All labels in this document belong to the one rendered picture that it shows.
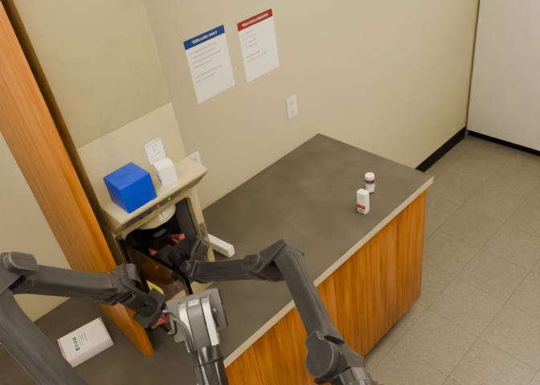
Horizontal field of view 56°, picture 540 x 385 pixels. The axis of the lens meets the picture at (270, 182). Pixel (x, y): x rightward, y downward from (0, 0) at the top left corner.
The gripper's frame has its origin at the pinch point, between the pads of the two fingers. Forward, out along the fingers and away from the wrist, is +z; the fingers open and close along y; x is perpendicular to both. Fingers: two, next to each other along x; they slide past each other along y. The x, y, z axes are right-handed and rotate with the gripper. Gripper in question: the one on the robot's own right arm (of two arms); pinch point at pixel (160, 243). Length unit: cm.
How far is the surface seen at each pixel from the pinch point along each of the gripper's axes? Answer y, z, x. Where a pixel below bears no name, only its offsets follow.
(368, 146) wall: -165, 33, 60
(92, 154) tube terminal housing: 14, -10, -50
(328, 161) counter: -100, 8, 24
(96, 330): 32.5, 2.3, 19.3
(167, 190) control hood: 0.5, -20.4, -33.7
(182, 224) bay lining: -10.8, 1.0, -0.9
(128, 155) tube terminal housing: 3.9, -9.9, -44.3
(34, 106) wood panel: 25, -19, -73
